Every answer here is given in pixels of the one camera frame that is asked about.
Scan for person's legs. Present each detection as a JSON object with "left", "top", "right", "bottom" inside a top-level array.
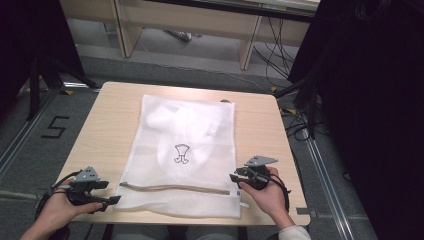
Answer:
[{"left": 111, "top": 224, "right": 240, "bottom": 240}]

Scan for black tripod stand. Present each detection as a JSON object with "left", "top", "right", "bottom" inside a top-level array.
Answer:
[
  {"left": 25, "top": 54, "right": 102, "bottom": 122},
  {"left": 274, "top": 74, "right": 332, "bottom": 140}
]

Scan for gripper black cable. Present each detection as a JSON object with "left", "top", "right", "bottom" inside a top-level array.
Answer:
[
  {"left": 269, "top": 173, "right": 292, "bottom": 213},
  {"left": 34, "top": 169, "right": 83, "bottom": 222}
]

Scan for person's right hand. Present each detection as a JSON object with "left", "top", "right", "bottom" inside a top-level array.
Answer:
[{"left": 239, "top": 166, "right": 290, "bottom": 224}]

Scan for metal floor rail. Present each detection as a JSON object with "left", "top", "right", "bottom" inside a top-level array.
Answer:
[
  {"left": 301, "top": 111, "right": 356, "bottom": 240},
  {"left": 0, "top": 89, "right": 58, "bottom": 179}
]

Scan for white garment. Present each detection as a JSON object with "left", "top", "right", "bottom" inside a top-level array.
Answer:
[{"left": 146, "top": 101, "right": 222, "bottom": 181}]

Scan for beige wooden desk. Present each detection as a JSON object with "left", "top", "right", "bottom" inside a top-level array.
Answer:
[{"left": 59, "top": 0, "right": 322, "bottom": 71}]

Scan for hanging black cables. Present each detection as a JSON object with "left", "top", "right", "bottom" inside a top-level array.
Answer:
[{"left": 252, "top": 16, "right": 301, "bottom": 86}]

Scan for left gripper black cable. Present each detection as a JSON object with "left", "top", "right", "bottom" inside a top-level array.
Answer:
[{"left": 34, "top": 169, "right": 83, "bottom": 222}]

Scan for person's left hand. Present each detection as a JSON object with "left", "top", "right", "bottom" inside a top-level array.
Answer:
[{"left": 39, "top": 179, "right": 105, "bottom": 231}]

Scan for white mesh laundry bag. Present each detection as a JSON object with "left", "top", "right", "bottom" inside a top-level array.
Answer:
[{"left": 113, "top": 94, "right": 250, "bottom": 220}]

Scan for black curtain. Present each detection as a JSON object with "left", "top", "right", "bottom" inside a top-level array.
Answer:
[
  {"left": 0, "top": 0, "right": 86, "bottom": 113},
  {"left": 288, "top": 0, "right": 424, "bottom": 240}
]

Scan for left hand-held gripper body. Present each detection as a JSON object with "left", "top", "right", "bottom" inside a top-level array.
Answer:
[{"left": 66, "top": 165, "right": 102, "bottom": 206}]

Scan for black floor cable bundle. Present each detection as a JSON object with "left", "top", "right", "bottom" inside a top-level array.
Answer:
[{"left": 279, "top": 105, "right": 331, "bottom": 143}]

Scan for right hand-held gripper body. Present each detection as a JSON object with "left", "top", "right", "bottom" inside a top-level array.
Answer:
[{"left": 244, "top": 155, "right": 279, "bottom": 191}]

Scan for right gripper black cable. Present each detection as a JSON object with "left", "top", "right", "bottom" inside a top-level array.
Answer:
[{"left": 269, "top": 173, "right": 292, "bottom": 213}]

